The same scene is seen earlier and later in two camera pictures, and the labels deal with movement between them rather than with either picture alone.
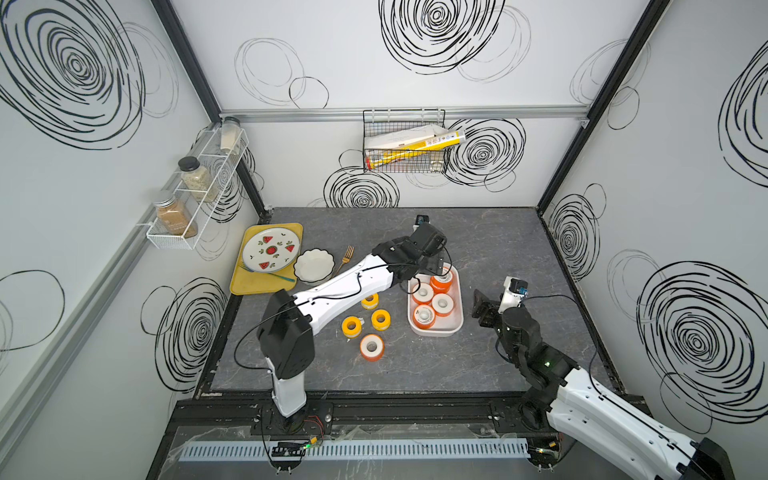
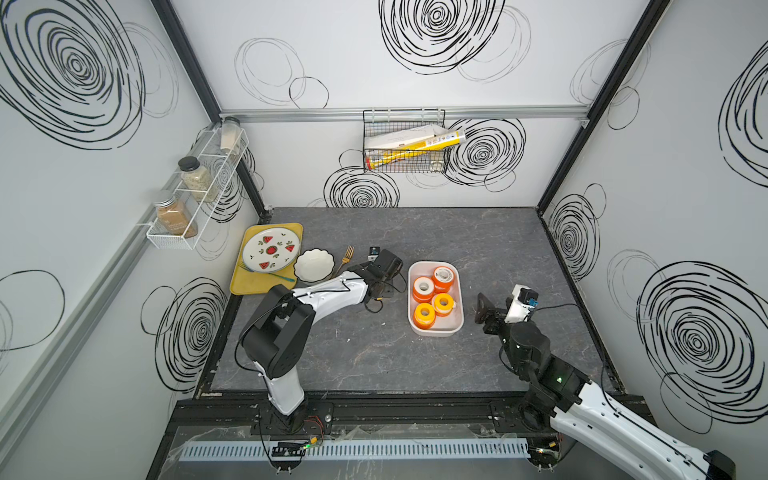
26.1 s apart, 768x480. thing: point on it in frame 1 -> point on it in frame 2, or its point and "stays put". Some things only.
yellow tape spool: [380, 320] -> [423, 315]
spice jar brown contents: [175, 217] stays put
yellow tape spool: [351, 326] -> [443, 304]
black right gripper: [492, 308] stays put
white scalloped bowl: [314, 266] stays put
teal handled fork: [278, 276] stays put
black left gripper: [435, 262] -> [389, 288]
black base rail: [249, 417] stays put
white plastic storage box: [435, 302] stays put
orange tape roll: [441, 283] stays put
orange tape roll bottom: [372, 347] -> [422, 289]
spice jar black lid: [197, 179] stays put
